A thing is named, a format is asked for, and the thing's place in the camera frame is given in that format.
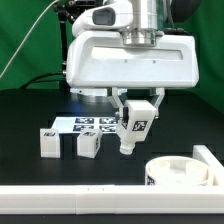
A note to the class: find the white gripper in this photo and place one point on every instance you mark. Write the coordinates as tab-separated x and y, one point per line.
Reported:
100	59

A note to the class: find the white round stool seat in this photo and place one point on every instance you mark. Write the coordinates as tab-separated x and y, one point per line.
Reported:
178	171

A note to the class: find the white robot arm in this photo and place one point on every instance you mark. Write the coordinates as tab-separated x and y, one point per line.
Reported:
139	22

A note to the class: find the paper sheet with markers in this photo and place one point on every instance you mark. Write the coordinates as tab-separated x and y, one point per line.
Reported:
66	125

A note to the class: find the white right barrier rail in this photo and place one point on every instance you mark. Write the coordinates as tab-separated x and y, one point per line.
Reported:
203	154

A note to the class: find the white barrier rail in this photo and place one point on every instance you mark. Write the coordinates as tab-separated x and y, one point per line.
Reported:
110	199
203	154

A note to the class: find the white front barrier rail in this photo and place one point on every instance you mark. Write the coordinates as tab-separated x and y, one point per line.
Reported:
110	199

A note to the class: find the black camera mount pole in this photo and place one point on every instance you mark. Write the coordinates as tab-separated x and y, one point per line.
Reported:
62	18

